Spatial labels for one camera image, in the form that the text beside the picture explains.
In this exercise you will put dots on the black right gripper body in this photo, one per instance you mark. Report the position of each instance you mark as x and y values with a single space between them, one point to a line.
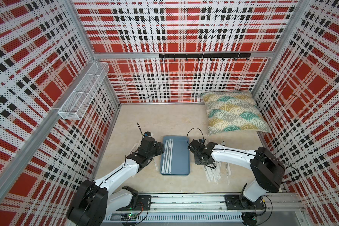
198 160

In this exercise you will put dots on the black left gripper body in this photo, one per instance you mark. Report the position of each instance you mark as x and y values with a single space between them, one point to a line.
157 149

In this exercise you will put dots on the white straw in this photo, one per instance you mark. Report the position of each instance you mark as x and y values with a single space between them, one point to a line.
156 166
209 173
170 156
218 171
164 157
228 172

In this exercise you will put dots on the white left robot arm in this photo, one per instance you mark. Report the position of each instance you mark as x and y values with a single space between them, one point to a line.
94 200

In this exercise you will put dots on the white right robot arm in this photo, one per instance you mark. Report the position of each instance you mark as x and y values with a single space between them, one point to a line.
268 171

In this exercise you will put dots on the blue storage box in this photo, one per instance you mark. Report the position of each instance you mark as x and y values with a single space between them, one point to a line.
180 156

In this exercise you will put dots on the geometric patterned cushion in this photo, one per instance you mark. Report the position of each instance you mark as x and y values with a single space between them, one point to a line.
230 111

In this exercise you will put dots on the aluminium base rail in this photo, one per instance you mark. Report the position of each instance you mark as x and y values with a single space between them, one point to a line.
280 209

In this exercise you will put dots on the black hook rail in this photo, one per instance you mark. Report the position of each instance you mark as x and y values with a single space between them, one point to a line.
205 55

